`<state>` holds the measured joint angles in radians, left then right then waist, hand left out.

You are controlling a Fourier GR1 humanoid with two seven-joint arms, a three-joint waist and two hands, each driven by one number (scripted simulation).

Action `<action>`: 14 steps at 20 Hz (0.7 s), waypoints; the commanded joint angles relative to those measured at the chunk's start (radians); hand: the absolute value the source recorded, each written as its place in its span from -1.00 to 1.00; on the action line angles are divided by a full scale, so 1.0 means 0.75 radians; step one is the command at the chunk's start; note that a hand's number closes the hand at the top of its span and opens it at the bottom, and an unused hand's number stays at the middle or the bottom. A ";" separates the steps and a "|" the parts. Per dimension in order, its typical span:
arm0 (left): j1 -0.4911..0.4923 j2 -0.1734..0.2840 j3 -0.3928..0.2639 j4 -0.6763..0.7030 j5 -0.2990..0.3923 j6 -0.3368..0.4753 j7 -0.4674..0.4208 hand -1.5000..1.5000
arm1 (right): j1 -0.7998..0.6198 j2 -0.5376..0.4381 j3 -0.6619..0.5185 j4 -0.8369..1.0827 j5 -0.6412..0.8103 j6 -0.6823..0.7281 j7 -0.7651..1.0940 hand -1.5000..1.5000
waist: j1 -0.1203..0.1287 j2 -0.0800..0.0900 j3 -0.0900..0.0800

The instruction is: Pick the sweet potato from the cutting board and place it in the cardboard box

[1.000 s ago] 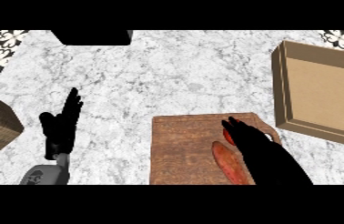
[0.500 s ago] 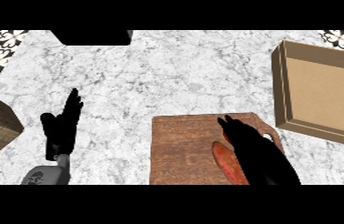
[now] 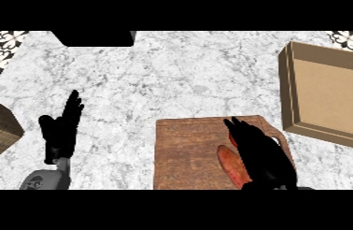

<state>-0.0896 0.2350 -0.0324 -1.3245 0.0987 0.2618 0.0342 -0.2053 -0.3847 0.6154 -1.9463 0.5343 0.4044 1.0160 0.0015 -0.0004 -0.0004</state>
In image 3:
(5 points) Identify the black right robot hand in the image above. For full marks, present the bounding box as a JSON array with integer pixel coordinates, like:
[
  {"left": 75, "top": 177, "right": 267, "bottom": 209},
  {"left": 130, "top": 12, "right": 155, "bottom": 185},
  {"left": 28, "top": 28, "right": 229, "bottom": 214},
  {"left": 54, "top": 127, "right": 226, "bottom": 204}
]
[{"left": 221, "top": 116, "right": 300, "bottom": 191}]

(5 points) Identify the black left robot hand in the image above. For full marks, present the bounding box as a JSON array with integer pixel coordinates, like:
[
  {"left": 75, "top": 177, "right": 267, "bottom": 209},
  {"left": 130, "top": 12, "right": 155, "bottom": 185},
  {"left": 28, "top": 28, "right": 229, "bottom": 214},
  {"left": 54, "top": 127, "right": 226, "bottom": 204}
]
[{"left": 37, "top": 89, "right": 85, "bottom": 165}]

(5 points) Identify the brown wooden cutting board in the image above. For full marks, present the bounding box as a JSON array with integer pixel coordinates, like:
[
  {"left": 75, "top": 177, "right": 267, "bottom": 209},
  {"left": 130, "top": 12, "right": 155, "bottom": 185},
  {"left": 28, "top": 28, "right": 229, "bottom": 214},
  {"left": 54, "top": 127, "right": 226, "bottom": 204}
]
[{"left": 153, "top": 115, "right": 297, "bottom": 191}]

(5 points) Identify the brown cardboard box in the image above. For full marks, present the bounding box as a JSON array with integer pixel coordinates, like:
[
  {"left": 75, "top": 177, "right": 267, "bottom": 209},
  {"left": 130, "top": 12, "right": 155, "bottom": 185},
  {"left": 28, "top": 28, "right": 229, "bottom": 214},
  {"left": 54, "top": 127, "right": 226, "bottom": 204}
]
[{"left": 277, "top": 40, "right": 353, "bottom": 149}]

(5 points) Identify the brown wooden block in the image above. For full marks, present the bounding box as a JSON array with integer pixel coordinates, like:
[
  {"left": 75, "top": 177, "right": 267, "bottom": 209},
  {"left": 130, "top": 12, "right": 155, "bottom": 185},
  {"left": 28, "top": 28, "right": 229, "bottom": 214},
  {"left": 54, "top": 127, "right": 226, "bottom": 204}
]
[{"left": 0, "top": 104, "right": 26, "bottom": 155}]

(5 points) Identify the black appliance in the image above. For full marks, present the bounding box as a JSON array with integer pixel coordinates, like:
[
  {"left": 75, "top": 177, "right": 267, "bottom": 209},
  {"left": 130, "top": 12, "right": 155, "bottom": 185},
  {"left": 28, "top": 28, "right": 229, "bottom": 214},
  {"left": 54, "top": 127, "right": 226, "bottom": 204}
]
[{"left": 51, "top": 30, "right": 137, "bottom": 48}]

